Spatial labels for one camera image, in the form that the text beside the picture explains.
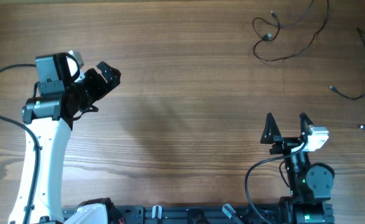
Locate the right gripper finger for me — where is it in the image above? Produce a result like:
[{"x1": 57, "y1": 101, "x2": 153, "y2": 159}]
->
[
  {"x1": 260, "y1": 113, "x2": 281, "y2": 144},
  {"x1": 300, "y1": 113, "x2": 313, "y2": 135}
]

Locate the thick black USB cable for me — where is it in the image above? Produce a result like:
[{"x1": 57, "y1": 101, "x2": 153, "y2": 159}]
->
[{"x1": 251, "y1": 0, "x2": 330, "y2": 62}]

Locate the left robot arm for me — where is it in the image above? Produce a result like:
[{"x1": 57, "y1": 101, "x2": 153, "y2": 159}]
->
[{"x1": 8, "y1": 51, "x2": 121, "y2": 223}]

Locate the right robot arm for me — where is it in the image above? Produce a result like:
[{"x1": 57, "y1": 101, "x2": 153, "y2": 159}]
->
[{"x1": 261, "y1": 113, "x2": 335, "y2": 224}]

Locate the right camera black cable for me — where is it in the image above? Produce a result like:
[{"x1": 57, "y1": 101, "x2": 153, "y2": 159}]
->
[{"x1": 244, "y1": 141, "x2": 307, "y2": 224}]

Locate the camera black cable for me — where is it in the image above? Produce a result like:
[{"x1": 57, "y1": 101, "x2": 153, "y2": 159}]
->
[
  {"x1": 244, "y1": 141, "x2": 307, "y2": 224},
  {"x1": 0, "y1": 63, "x2": 43, "y2": 224}
]

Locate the left camera black cable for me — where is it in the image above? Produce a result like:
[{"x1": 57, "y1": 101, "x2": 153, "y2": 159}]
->
[{"x1": 0, "y1": 63, "x2": 43, "y2": 224}]

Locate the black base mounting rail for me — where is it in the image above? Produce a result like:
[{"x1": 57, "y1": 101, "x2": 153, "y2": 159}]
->
[{"x1": 60, "y1": 203, "x2": 335, "y2": 224}]

